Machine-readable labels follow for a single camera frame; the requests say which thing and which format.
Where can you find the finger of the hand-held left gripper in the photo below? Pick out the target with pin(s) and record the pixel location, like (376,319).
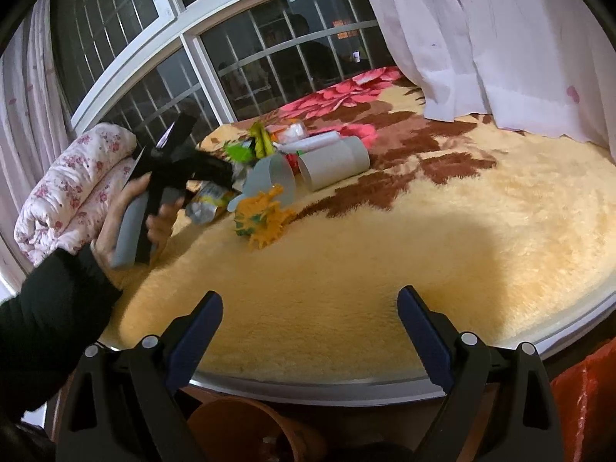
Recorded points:
(214,167)

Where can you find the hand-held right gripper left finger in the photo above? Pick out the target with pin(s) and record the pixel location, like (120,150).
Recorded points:
(197,341)

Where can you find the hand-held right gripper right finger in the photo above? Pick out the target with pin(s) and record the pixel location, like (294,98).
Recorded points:
(423,337)

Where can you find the orange wrapper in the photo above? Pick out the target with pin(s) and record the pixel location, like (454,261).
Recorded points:
(264,221)

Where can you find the orange plastic bin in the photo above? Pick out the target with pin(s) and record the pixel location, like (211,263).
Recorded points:
(240,423)

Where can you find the person's left forearm black sleeve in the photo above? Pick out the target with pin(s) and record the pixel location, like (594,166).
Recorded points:
(53,327)

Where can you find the person's left hand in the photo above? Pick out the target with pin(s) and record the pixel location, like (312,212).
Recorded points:
(103,236)

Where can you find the green snack packet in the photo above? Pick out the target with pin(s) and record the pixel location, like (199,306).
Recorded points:
(238,151)

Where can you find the light blue plastic cup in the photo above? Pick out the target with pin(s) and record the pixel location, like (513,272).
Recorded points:
(269,173)

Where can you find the fluffy floral blanket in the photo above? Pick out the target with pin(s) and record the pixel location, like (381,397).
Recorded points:
(385,274)

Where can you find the small red wrapper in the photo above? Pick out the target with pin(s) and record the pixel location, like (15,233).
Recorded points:
(291,161)

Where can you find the white crumpled plastic wrapper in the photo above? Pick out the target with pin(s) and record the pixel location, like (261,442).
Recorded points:
(291,131)

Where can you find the folded floral quilt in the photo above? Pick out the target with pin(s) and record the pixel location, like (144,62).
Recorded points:
(72,187)

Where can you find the white paper tube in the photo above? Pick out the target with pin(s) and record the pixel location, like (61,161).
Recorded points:
(315,142)

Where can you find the grey cardboard tube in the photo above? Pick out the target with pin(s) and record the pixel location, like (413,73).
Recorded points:
(337,163)

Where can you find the pale pink curtain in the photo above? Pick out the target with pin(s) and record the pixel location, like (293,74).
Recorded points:
(29,106)

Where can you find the red plastic bag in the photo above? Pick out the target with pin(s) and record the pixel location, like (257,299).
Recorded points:
(587,404)

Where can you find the white sheer curtain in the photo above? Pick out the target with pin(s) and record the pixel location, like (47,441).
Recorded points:
(481,48)

